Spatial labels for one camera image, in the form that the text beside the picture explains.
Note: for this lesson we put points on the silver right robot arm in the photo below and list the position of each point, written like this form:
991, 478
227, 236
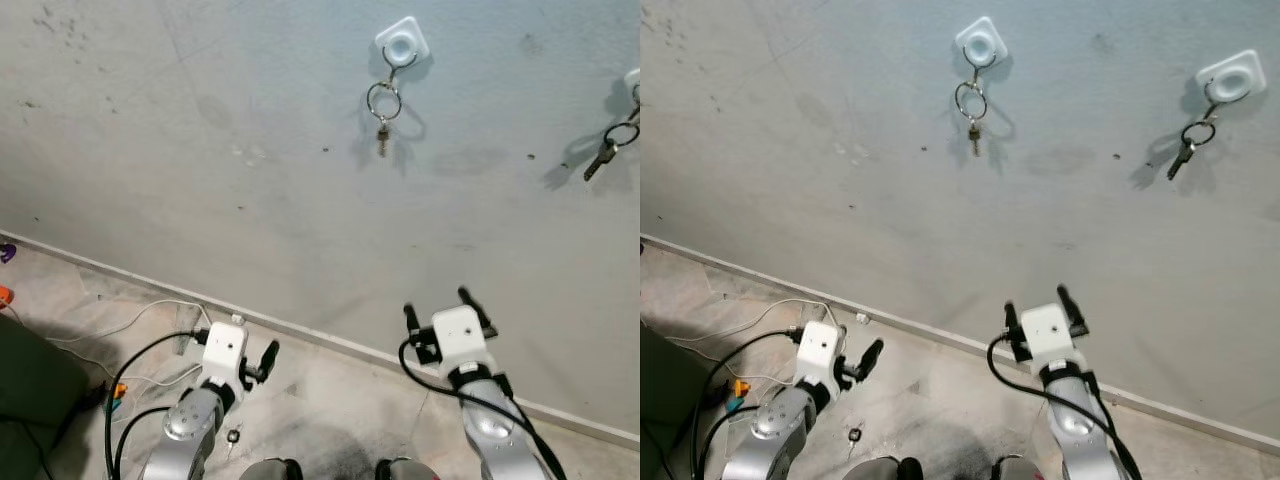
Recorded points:
495, 430
1080, 425

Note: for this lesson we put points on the robot left leg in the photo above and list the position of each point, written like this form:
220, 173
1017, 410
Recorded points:
272, 470
885, 470

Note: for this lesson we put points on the robot leg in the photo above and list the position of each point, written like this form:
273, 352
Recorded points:
405, 470
885, 470
1018, 470
272, 470

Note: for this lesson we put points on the small orange and teal object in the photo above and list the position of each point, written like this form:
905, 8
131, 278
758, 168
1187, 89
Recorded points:
740, 391
118, 393

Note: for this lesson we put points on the robot right leg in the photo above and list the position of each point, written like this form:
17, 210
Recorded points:
405, 470
1018, 470

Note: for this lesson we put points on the dark green cushion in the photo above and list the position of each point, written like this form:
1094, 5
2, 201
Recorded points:
660, 410
35, 400

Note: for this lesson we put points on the small purple object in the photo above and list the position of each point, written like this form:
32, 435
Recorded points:
5, 252

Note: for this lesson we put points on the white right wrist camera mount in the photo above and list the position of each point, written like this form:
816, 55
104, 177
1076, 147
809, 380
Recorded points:
460, 335
1047, 332

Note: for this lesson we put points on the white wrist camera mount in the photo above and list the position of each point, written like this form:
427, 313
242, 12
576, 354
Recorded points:
1047, 332
460, 335
224, 350
820, 350

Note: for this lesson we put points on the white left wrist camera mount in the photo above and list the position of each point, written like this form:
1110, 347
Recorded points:
820, 350
224, 350

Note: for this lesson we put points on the white square wall hook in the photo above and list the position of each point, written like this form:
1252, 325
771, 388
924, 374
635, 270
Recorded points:
634, 82
981, 45
1231, 78
402, 45

